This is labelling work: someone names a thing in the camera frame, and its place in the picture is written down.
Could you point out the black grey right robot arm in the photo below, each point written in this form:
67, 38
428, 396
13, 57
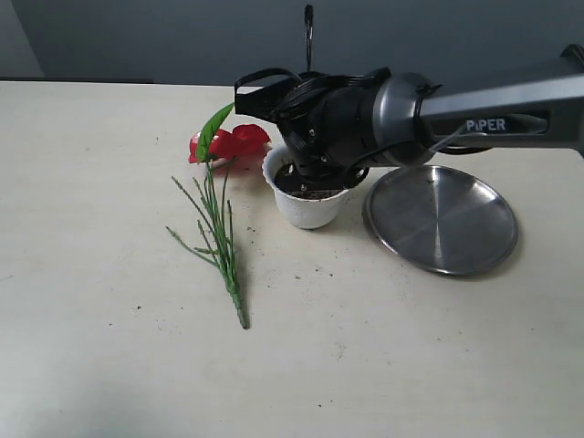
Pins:
412, 118

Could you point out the artificial red flower green stems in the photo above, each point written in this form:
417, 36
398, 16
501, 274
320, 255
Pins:
215, 221

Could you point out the white scalloped flower pot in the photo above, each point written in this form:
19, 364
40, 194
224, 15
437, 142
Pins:
307, 214

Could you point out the round stainless steel plate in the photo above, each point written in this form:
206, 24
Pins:
441, 220

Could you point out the stainless steel spork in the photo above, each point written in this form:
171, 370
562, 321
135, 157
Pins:
308, 23

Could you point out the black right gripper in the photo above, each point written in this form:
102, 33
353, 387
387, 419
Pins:
320, 120

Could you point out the dark soil in pot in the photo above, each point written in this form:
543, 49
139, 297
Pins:
288, 180

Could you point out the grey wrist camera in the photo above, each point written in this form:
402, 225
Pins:
261, 103

